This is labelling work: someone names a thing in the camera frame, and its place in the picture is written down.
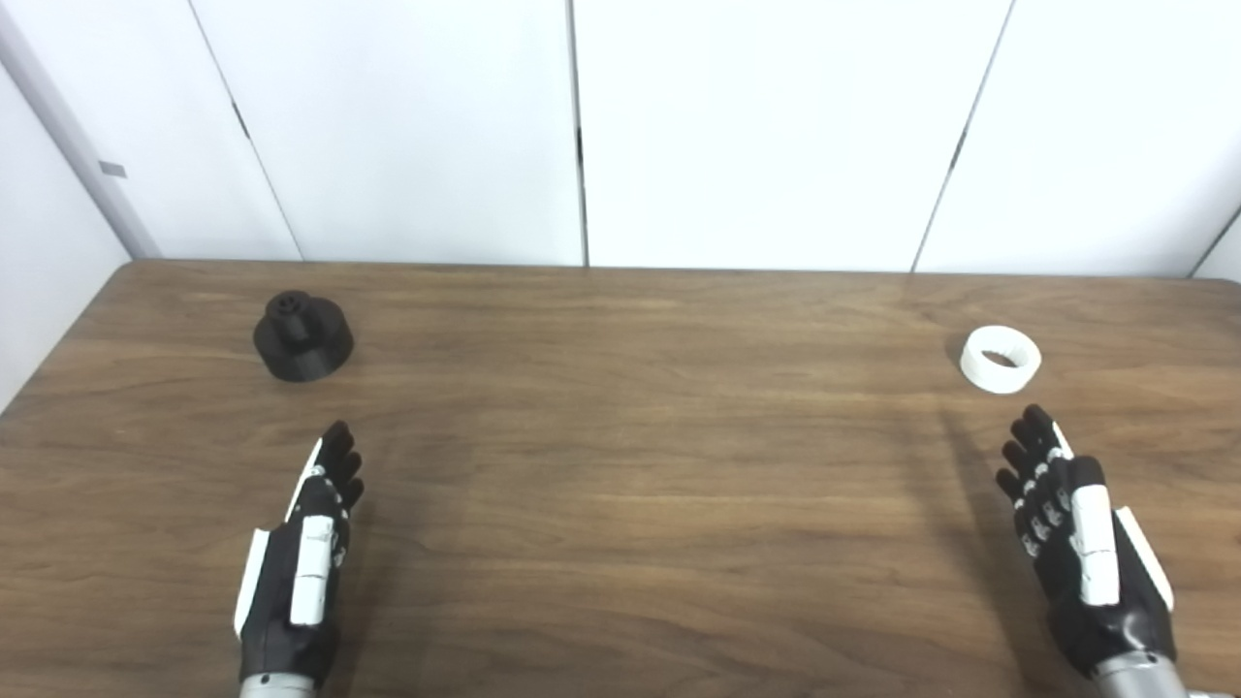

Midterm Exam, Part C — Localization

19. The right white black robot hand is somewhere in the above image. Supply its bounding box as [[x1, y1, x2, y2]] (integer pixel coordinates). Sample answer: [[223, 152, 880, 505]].
[[996, 404, 1177, 678]]

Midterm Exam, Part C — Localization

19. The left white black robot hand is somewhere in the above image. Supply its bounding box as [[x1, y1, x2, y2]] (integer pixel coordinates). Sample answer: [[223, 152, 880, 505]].
[[234, 420, 366, 680]]

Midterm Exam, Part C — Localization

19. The white toothed plastic ring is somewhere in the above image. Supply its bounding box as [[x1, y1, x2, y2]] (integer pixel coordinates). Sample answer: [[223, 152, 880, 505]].
[[960, 327, 1043, 396]]

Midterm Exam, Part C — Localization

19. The round black stepped part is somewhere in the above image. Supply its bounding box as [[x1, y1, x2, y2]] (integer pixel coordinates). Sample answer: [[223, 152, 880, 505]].
[[253, 291, 355, 383]]

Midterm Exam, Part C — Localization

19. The grey wall corner post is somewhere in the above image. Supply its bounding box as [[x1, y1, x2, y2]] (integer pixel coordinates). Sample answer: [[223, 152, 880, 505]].
[[0, 0, 162, 261]]

